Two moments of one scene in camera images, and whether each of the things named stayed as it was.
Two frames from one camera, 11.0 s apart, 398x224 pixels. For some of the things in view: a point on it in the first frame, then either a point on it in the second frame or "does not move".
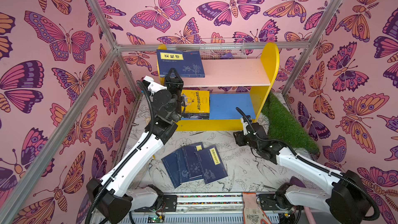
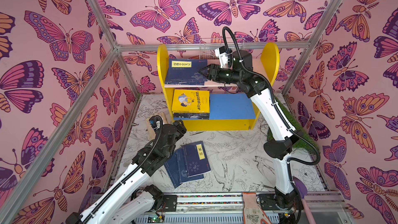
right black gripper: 243,138 to 214,72
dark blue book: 210,164 to 185,70
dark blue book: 188,63 to 185,83
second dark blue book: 192,165 does not move
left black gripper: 171,86 to 180,130
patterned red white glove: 252,213 does not move
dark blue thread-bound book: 175,166 does not move
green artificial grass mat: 284,126 does not move
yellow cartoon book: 196,101 does not move
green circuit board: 154,219 does not move
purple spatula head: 294,181 does not move
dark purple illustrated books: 195,115 does not move
